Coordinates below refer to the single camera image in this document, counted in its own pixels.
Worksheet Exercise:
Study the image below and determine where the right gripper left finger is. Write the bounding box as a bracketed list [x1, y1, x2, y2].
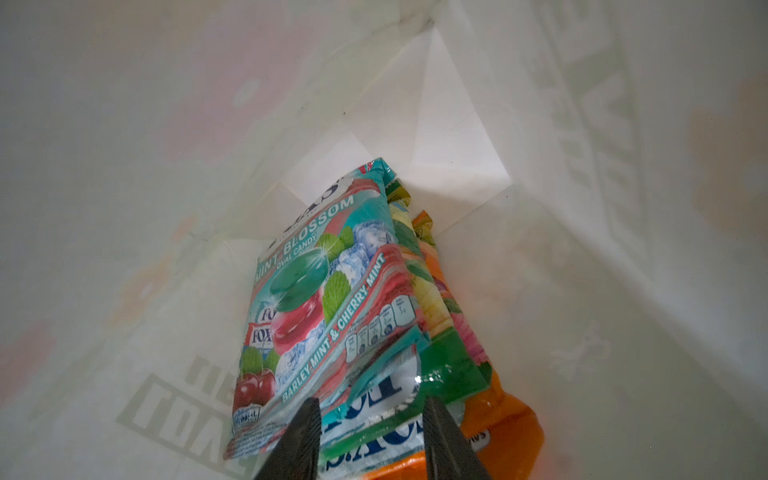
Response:
[254, 397, 322, 480]

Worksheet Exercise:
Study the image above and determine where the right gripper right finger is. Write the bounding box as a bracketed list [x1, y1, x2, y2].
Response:
[423, 396, 491, 480]

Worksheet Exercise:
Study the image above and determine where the white paper gift bag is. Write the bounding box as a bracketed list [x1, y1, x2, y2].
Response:
[1, 1, 767, 479]

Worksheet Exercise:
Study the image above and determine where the green fruit candy bag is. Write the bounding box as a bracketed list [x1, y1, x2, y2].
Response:
[318, 181, 489, 479]

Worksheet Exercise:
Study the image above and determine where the orange candy bag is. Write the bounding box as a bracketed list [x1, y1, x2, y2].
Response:
[361, 211, 544, 479]

